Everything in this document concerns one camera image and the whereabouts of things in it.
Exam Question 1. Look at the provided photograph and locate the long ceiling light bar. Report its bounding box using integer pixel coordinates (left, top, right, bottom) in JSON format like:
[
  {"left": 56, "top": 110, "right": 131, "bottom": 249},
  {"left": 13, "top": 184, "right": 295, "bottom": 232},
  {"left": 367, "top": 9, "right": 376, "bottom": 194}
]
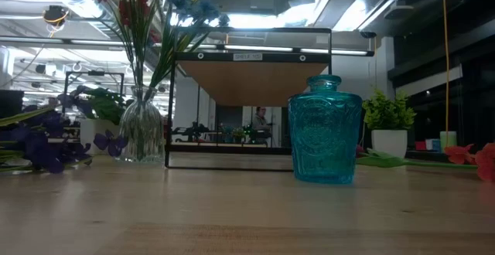
[{"left": 0, "top": 36, "right": 375, "bottom": 57}]

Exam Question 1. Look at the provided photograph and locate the teal embossed glass vase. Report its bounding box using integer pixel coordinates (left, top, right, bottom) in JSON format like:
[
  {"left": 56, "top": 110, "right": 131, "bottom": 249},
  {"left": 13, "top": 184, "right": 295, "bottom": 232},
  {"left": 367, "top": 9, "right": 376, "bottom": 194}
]
[{"left": 287, "top": 74, "right": 364, "bottom": 185}]

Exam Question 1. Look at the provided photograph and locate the pale green cup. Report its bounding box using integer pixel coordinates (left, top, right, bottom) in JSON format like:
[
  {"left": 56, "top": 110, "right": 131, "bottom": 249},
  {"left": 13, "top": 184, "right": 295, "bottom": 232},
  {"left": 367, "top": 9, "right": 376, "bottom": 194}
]
[{"left": 439, "top": 131, "right": 458, "bottom": 151}]

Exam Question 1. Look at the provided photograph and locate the black monitor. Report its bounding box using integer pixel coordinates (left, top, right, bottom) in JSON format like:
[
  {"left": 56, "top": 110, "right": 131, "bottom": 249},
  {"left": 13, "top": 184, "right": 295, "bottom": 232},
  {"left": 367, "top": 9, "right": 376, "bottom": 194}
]
[{"left": 0, "top": 89, "right": 25, "bottom": 119}]

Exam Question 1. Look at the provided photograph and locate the dark-green leafy potted plant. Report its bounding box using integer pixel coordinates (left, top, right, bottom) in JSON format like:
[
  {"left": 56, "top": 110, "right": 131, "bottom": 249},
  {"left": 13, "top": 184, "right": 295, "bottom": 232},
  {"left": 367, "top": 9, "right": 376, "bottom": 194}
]
[{"left": 79, "top": 86, "right": 131, "bottom": 156}]

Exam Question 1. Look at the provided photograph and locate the yellow power cable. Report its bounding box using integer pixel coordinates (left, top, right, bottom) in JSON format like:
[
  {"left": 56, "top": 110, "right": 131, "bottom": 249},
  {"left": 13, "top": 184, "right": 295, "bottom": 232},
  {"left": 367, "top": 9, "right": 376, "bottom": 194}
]
[{"left": 442, "top": 0, "right": 452, "bottom": 133}]

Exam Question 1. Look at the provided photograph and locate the black ceiling dome camera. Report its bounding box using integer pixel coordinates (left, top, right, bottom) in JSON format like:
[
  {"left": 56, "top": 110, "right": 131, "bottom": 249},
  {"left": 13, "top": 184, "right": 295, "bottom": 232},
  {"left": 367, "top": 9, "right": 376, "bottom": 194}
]
[{"left": 42, "top": 4, "right": 70, "bottom": 27}]

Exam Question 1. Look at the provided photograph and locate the clear ribbed glass vase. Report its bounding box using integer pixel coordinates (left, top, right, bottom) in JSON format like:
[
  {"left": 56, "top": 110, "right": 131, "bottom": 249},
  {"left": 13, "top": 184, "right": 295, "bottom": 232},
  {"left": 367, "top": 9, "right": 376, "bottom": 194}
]
[{"left": 118, "top": 84, "right": 166, "bottom": 163}]

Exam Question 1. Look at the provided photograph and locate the red artificial flower bunch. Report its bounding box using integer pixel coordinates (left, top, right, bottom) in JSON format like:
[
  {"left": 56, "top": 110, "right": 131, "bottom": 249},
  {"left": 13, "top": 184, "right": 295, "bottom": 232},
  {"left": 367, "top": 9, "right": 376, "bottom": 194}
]
[{"left": 84, "top": 0, "right": 171, "bottom": 94}]

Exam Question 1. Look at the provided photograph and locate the wooden shelf with black frame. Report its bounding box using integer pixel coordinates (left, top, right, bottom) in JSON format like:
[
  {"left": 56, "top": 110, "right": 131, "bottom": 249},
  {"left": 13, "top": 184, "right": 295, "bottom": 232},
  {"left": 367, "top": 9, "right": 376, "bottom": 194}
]
[{"left": 164, "top": 26, "right": 333, "bottom": 172}]

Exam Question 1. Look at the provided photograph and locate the person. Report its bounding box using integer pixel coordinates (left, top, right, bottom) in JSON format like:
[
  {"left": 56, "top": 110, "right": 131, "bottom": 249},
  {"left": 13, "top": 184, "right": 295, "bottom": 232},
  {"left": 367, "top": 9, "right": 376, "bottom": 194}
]
[{"left": 251, "top": 106, "right": 274, "bottom": 140}]

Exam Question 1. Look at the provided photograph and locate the black background rack frame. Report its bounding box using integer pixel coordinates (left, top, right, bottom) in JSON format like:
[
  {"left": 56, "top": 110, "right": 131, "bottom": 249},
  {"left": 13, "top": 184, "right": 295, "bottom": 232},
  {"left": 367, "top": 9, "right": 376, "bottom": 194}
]
[{"left": 61, "top": 70, "right": 125, "bottom": 117}]

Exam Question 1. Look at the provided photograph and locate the small light-green potted plant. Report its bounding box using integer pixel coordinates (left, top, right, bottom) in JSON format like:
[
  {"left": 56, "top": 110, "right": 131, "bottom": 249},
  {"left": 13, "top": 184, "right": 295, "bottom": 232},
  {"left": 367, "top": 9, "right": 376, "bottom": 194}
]
[{"left": 361, "top": 89, "right": 417, "bottom": 159}]

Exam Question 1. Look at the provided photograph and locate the blue artificial flower bunch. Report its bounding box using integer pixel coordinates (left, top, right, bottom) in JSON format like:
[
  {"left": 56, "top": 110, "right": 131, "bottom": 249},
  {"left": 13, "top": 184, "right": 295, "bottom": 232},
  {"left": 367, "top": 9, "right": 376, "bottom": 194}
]
[{"left": 148, "top": 0, "right": 231, "bottom": 90}]

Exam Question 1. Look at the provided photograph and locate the dark red artificial tulip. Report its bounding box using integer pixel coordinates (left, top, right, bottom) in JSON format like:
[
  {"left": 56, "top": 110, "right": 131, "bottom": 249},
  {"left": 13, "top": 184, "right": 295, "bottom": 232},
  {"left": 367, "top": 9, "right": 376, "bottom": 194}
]
[{"left": 354, "top": 144, "right": 479, "bottom": 170}]

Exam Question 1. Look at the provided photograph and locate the purple artificial flower bunch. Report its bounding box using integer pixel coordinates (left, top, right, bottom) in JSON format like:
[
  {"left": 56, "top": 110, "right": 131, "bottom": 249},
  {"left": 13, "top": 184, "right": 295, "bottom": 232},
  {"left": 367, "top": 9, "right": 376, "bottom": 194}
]
[{"left": 0, "top": 84, "right": 128, "bottom": 175}]

